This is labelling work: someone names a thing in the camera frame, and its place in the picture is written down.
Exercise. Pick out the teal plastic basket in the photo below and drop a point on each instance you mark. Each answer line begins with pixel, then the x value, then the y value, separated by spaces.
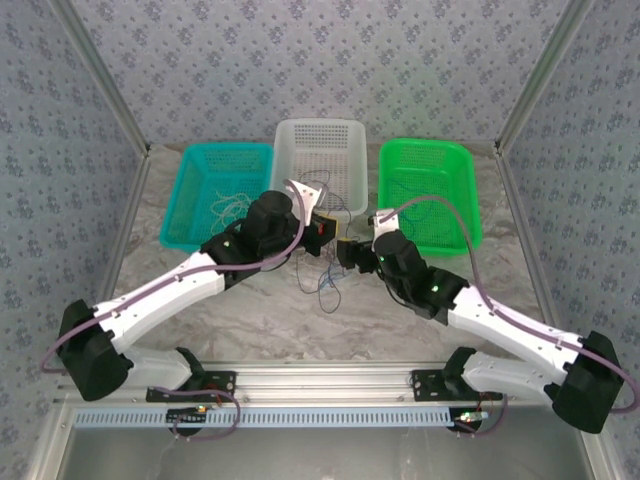
pixel 195 175

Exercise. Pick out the green plastic basket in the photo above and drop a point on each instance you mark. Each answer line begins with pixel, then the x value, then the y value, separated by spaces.
pixel 450 165

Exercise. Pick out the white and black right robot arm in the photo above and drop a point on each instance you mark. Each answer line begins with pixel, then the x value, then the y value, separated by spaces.
pixel 510 375

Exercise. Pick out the white plastic basket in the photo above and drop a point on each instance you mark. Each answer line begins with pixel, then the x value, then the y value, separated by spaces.
pixel 320 145

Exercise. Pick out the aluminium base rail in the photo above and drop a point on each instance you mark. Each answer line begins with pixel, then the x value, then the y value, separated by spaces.
pixel 320 382

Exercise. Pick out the aluminium side rail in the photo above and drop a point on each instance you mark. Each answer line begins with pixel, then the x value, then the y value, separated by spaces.
pixel 546 290
pixel 127 220

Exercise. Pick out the aluminium corner post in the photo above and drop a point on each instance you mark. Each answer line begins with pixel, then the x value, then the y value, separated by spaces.
pixel 541 75
pixel 109 85

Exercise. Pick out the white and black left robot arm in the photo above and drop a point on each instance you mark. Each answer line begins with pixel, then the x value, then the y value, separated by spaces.
pixel 155 310

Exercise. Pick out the grey metal front panel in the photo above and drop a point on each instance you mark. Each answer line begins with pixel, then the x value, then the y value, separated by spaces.
pixel 320 455

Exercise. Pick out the small circuit board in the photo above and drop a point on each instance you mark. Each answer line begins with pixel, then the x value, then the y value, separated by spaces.
pixel 470 416
pixel 187 415

